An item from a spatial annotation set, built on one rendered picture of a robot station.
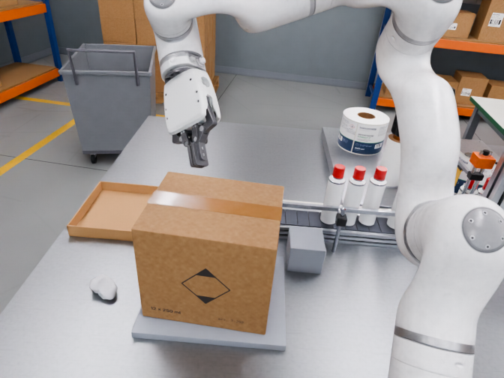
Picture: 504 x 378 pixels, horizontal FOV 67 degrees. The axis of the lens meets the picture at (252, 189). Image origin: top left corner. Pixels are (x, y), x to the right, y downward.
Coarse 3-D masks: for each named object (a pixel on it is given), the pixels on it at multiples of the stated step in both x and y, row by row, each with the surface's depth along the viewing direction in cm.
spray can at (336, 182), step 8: (336, 168) 112; (344, 168) 112; (336, 176) 113; (328, 184) 115; (336, 184) 113; (344, 184) 115; (328, 192) 116; (336, 192) 115; (328, 200) 117; (336, 200) 116; (320, 216) 124; (328, 216) 120; (328, 224) 121
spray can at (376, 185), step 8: (376, 168) 113; (384, 168) 114; (376, 176) 114; (384, 176) 113; (368, 184) 117; (376, 184) 114; (384, 184) 114; (368, 192) 117; (376, 192) 115; (368, 200) 118; (376, 200) 117; (376, 208) 119; (360, 216) 123; (368, 216) 120; (368, 224) 122
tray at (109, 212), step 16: (96, 192) 133; (112, 192) 137; (128, 192) 138; (144, 192) 137; (80, 208) 122; (96, 208) 128; (112, 208) 129; (128, 208) 129; (80, 224) 121; (96, 224) 121; (112, 224) 122; (128, 224) 122; (128, 240) 116
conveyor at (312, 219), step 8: (288, 216) 124; (296, 216) 125; (304, 216) 125; (312, 216) 125; (288, 224) 121; (296, 224) 121; (304, 224) 121; (312, 224) 121; (320, 224) 122; (360, 224) 123; (376, 224) 124; (384, 224) 124; (384, 232) 121; (392, 232) 121
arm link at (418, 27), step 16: (320, 0) 72; (336, 0) 73; (352, 0) 72; (368, 0) 69; (384, 0) 66; (400, 0) 63; (416, 0) 62; (432, 0) 61; (448, 0) 61; (400, 16) 65; (416, 16) 63; (432, 16) 62; (448, 16) 62; (400, 32) 68; (416, 32) 65; (432, 32) 65
